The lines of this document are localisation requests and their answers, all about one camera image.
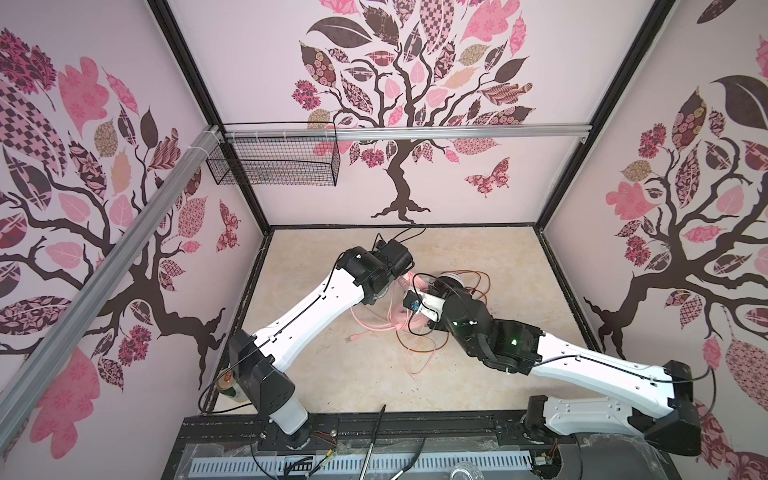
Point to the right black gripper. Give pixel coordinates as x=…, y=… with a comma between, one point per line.
x=448, y=294

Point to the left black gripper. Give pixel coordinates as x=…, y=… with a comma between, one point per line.
x=368, y=300

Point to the pink headphones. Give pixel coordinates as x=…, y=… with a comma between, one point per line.
x=398, y=317

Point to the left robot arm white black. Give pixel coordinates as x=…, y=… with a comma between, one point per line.
x=259, y=360

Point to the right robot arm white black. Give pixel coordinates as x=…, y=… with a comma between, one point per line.
x=655, y=403

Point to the white black headphones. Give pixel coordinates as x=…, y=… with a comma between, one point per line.
x=449, y=282

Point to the green drink can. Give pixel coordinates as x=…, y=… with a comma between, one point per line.
x=228, y=386

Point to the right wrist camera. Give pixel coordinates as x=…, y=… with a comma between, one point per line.
x=424, y=303

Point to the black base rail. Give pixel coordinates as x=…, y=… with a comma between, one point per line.
x=590, y=456

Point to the white slotted cable duct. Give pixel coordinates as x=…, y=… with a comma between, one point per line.
x=350, y=465

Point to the black wire basket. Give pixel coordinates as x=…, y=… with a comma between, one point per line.
x=289, y=153

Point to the back aluminium rail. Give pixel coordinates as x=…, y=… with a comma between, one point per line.
x=416, y=133

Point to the aluminium rail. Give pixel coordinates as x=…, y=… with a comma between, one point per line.
x=28, y=384
x=416, y=133

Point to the left aluminium rail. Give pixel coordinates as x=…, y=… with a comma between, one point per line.
x=28, y=384

